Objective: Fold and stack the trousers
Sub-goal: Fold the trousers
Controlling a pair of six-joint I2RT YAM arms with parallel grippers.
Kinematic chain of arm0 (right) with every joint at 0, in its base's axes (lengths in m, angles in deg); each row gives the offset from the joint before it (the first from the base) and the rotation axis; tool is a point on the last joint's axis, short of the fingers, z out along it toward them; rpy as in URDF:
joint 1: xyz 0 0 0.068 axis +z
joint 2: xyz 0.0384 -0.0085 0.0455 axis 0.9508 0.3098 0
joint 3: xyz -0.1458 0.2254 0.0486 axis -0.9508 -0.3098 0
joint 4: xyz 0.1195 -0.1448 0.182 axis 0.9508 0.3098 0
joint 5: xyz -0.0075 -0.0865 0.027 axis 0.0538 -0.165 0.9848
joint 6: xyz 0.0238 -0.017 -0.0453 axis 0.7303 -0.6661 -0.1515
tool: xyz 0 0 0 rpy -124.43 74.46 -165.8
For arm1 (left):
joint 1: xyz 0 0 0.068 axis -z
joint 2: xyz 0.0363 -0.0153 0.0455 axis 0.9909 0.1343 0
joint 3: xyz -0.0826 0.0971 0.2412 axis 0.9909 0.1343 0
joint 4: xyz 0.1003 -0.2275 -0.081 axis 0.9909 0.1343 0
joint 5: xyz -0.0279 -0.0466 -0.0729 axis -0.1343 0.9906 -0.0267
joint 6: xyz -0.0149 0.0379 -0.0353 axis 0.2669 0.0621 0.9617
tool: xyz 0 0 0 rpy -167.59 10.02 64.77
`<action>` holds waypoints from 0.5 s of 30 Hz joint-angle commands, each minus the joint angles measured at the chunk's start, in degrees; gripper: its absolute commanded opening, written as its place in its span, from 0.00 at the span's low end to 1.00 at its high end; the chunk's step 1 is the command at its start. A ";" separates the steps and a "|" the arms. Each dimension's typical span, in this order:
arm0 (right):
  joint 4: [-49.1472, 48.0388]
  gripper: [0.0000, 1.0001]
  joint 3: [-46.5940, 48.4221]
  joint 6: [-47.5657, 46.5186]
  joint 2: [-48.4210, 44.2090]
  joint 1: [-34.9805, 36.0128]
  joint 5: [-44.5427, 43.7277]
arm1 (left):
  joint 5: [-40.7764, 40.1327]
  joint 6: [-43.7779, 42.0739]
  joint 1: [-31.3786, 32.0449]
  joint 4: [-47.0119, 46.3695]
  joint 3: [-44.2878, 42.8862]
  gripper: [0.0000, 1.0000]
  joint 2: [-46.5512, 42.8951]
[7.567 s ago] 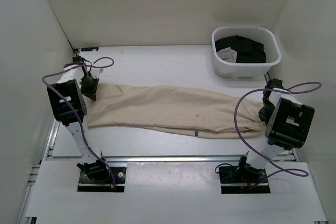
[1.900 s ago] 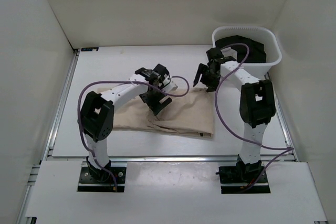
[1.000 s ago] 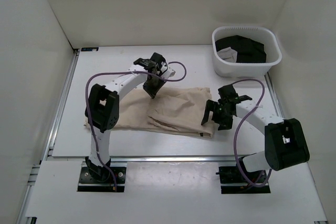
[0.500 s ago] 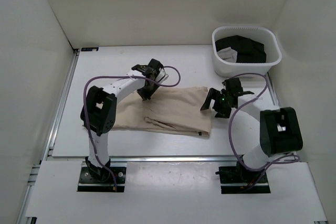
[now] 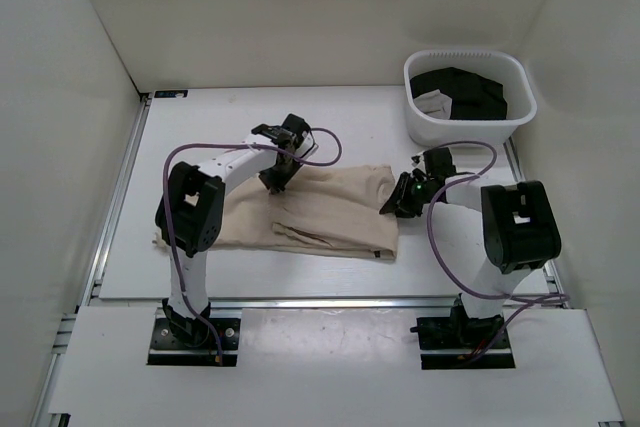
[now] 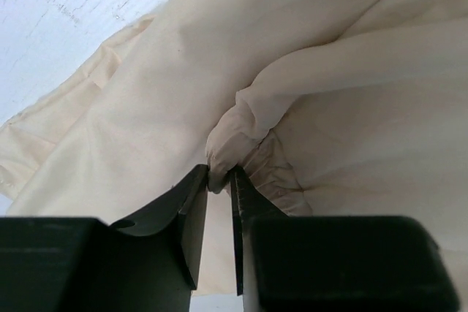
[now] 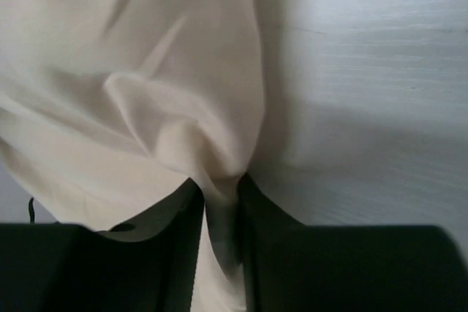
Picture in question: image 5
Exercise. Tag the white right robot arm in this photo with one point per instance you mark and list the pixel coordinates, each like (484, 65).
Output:
(519, 230)

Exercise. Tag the black label sticker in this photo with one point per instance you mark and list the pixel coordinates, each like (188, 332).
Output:
(170, 94)

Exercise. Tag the black trousers in basket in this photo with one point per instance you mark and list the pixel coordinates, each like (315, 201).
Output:
(455, 94)

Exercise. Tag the aluminium rail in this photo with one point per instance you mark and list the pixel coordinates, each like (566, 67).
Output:
(83, 229)
(545, 281)
(400, 302)

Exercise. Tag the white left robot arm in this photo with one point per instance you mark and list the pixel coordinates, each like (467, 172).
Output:
(190, 212)

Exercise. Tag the aluminium front rail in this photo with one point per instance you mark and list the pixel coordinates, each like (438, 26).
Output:
(400, 302)

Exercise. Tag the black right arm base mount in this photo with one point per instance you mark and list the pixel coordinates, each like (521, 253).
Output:
(458, 342)

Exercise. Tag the beige trousers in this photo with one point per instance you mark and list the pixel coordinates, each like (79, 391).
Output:
(323, 211)

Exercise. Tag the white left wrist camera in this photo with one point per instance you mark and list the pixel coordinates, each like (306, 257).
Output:
(307, 148)

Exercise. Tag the white plastic basket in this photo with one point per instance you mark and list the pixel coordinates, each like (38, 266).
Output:
(503, 68)

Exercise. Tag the aluminium right side rail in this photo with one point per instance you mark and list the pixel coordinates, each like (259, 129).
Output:
(545, 281)

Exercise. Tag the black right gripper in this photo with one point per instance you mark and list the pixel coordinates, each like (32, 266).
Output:
(399, 200)

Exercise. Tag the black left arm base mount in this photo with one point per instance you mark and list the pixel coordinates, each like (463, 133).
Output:
(165, 349)

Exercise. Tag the aluminium left side rail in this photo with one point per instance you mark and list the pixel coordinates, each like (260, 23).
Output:
(83, 229)

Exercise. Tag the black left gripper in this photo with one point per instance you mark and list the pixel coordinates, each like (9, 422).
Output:
(277, 184)

